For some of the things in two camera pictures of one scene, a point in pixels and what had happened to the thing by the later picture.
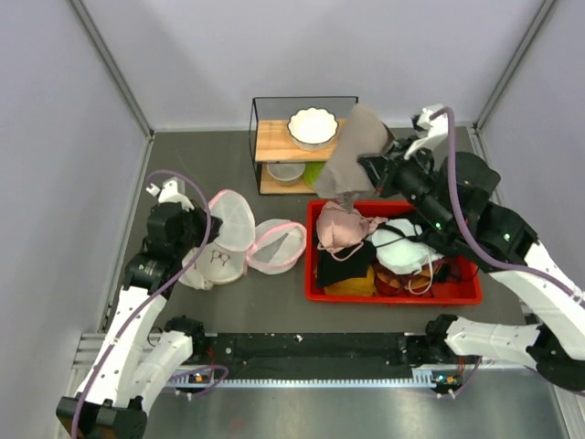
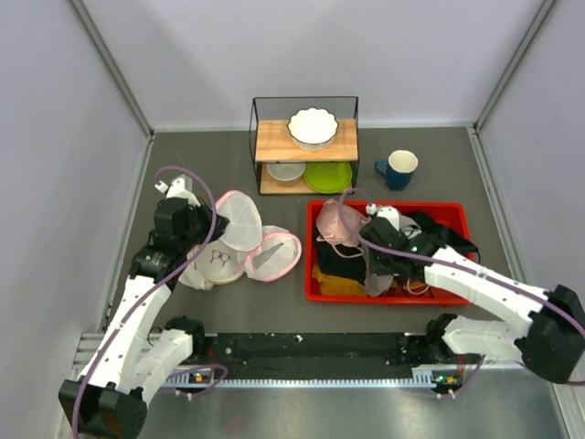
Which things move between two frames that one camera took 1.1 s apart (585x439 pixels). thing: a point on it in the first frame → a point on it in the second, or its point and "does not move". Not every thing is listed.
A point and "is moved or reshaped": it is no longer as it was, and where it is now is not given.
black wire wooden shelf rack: (292, 138) does not move
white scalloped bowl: (313, 129) does not move
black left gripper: (201, 218) does not move
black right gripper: (383, 169) → (377, 266)
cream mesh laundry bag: (213, 265) does not move
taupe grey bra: (363, 133) → (377, 283)
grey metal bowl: (286, 174) does not move
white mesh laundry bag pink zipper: (273, 247) is moved or reshaped
